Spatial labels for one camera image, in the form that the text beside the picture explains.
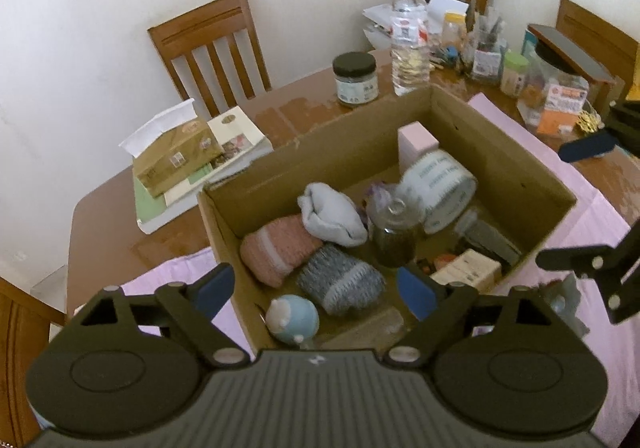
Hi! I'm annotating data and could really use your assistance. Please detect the brown tissue box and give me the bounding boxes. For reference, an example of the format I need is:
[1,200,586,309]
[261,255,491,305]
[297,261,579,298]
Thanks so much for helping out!
[119,98,226,199]

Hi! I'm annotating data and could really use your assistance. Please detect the grey knit sock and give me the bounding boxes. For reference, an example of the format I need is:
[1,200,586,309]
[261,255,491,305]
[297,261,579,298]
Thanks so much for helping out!
[296,244,387,316]

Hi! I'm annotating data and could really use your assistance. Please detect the glass jar with dark contents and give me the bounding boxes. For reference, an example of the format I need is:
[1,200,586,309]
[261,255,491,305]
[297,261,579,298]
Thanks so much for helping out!
[366,197,426,269]

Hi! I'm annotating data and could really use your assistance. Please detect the white sock with blue stripe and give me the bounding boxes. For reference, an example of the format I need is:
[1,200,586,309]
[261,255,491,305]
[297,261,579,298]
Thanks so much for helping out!
[297,182,370,247]

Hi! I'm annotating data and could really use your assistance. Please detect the black lid jar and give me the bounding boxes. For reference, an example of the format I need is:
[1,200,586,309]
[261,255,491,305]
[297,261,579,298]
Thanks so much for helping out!
[332,52,379,108]

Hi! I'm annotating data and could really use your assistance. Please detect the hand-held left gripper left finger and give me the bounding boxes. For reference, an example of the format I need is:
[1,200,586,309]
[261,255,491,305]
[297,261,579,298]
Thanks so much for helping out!
[65,263,247,370]

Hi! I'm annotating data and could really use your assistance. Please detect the light blue figurine toy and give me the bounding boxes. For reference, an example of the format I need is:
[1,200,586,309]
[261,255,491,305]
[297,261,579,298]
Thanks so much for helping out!
[265,295,320,345]

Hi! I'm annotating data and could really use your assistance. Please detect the clear container with brown lid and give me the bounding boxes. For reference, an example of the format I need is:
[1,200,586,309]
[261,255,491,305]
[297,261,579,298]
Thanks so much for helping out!
[519,23,617,136]

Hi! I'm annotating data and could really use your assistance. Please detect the green lid small jar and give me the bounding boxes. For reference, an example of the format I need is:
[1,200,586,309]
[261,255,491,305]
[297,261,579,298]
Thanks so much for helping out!
[500,51,530,96]

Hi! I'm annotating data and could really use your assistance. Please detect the pink tablecloth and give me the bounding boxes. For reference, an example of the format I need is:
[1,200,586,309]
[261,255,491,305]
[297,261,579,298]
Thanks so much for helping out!
[120,93,640,429]

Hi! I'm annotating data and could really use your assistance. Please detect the grey box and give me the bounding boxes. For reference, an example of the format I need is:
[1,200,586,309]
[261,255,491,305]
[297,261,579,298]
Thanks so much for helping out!
[457,211,522,265]

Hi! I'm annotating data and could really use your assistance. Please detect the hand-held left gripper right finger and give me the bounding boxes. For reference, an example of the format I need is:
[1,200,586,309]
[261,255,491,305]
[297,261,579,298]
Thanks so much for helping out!
[383,265,567,366]

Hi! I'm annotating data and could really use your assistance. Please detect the clear plastic wrapper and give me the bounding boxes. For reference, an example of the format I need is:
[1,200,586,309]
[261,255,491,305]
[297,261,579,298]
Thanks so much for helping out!
[542,273,590,336]

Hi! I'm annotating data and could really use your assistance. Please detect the clear pen holder jar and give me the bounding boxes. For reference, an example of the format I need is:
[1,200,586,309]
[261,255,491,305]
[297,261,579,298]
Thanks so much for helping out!
[465,8,508,79]

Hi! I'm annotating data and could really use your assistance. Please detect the coloured binder clips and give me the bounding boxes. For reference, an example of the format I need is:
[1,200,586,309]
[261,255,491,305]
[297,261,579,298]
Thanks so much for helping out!
[429,44,463,70]

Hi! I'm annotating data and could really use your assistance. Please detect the golden ornament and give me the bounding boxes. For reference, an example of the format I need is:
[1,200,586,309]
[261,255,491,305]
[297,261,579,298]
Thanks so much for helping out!
[575,109,605,134]

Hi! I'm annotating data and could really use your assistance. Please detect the pink carton box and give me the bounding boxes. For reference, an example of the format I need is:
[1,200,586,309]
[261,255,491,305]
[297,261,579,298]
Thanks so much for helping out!
[397,123,441,171]

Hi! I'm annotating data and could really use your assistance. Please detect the yellow lid jar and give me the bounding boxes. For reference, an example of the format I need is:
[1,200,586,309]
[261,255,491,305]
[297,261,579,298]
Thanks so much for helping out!
[442,11,468,52]

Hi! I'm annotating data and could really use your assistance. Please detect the green paper folder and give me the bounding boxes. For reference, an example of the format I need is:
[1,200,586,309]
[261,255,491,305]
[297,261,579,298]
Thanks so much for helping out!
[132,163,213,235]

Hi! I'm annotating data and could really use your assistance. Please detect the brown wooden desktop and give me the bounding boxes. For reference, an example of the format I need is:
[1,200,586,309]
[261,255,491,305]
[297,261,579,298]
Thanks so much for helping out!
[65,46,640,314]

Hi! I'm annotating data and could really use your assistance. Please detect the white paper stack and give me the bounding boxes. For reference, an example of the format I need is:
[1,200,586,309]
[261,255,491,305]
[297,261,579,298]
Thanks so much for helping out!
[361,0,472,36]

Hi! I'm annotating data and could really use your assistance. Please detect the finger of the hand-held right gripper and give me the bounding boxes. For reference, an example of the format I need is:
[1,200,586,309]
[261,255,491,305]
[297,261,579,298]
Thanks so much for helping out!
[557,101,640,164]
[535,228,640,325]

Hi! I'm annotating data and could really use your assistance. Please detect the clear plastic water bottle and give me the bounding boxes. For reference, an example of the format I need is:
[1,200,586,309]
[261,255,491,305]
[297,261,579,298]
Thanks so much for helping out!
[391,0,432,96]

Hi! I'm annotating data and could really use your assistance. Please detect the clear packing tape roll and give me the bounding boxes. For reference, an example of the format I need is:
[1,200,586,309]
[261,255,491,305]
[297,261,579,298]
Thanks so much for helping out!
[402,151,478,235]

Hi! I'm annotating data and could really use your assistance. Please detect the white printed carton box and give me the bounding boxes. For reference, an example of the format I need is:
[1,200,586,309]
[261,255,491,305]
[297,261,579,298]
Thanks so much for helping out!
[429,248,502,291]

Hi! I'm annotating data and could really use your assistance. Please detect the brown cardboard box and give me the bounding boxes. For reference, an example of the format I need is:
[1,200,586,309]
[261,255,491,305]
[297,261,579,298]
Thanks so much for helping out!
[197,86,578,364]

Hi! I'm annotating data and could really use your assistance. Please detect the pink knit sock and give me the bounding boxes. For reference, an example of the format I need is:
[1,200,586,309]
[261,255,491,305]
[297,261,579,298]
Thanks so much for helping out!
[239,214,326,288]

